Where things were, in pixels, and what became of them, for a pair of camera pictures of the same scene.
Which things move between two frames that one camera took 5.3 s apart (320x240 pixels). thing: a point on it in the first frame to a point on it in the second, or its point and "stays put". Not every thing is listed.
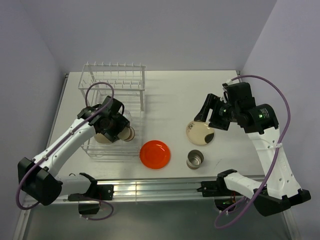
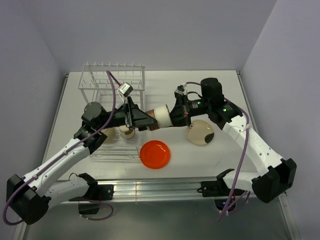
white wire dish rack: (124, 82) stays put
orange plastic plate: (155, 154) stays put
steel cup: (195, 158) to (163, 116)
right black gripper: (213, 102) to (180, 113)
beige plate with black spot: (199, 133) stays put
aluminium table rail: (157, 189) stays put
